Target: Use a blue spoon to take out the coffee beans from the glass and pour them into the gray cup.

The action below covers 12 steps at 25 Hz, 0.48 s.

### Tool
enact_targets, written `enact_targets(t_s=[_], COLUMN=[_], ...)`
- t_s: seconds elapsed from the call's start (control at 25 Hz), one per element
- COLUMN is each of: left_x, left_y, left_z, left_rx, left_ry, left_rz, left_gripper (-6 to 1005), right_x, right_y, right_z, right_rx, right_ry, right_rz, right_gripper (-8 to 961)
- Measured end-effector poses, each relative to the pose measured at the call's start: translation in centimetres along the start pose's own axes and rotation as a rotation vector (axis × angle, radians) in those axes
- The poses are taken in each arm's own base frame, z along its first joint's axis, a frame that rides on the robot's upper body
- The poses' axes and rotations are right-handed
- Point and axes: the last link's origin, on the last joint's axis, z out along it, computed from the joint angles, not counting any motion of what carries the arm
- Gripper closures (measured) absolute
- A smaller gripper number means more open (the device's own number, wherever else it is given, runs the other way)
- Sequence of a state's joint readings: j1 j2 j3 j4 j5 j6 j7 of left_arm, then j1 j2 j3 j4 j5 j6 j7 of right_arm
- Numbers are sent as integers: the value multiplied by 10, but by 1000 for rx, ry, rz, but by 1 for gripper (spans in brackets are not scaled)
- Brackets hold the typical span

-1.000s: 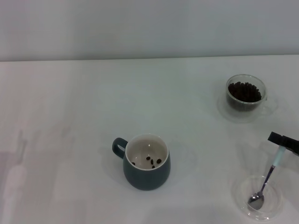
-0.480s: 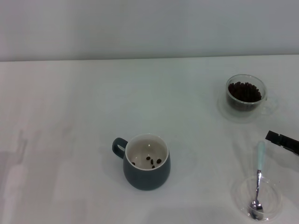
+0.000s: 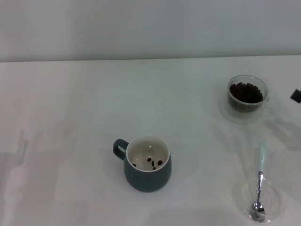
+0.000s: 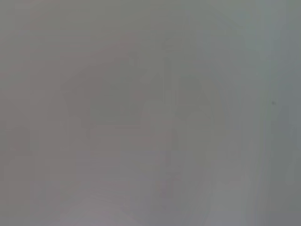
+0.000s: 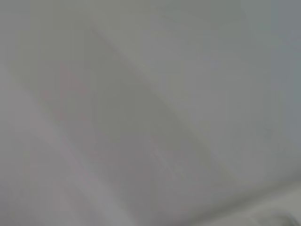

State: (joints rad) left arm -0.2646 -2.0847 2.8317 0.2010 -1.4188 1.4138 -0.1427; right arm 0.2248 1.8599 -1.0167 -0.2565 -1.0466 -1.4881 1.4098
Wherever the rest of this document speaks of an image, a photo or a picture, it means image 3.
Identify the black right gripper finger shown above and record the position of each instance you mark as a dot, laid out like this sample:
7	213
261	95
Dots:
296	96

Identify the small portion of coffee beans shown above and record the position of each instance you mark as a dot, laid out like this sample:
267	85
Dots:
160	162

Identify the dark blue-grey ceramic mug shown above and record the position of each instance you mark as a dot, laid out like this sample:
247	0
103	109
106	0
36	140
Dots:
148	181

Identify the heap of coffee beans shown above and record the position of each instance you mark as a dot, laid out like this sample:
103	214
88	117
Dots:
247	94

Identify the clear glass saucer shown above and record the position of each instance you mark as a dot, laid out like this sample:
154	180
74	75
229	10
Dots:
223	111

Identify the small clear glass dish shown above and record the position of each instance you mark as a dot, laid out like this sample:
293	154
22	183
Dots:
275	200

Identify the clear double-wall glass cup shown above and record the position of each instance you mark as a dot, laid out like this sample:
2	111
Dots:
264	88

